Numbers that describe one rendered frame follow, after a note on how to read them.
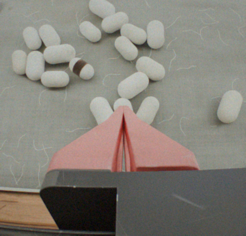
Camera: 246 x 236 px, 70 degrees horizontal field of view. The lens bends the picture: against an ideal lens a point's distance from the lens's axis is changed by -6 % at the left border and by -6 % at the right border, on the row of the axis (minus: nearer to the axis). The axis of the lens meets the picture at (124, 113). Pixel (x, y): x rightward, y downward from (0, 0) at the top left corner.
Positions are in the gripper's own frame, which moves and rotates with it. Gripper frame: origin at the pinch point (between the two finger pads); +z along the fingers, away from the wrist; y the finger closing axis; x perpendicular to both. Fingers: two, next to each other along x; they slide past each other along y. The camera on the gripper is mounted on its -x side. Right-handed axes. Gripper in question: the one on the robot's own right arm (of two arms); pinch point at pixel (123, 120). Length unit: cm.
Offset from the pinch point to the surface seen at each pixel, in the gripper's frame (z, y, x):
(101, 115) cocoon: 4.9, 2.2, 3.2
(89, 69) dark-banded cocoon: 9.2, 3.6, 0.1
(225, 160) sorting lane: 2.7, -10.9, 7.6
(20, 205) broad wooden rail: -1.3, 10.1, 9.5
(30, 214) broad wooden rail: -2.2, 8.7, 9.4
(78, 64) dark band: 9.4, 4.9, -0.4
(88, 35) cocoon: 12.7, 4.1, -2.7
